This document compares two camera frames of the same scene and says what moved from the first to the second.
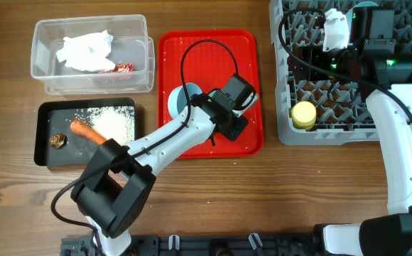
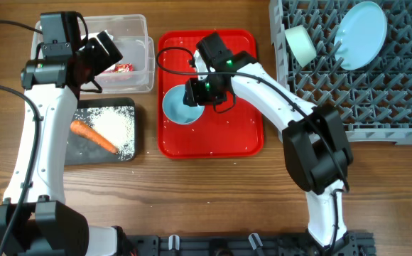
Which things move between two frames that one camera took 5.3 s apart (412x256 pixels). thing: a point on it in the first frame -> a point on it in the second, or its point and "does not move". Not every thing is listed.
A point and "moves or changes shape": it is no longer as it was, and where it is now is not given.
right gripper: x=306 y=62 -> x=190 y=94
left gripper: x=234 y=131 -> x=104 y=60
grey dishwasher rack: x=342 y=110 does not move
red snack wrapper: x=121 y=67 does not move
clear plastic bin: x=129 y=44 does not move
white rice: x=117 y=122 does not move
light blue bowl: x=177 y=101 moves or changes shape
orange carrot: x=87 y=131 does not move
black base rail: x=202 y=244 does not move
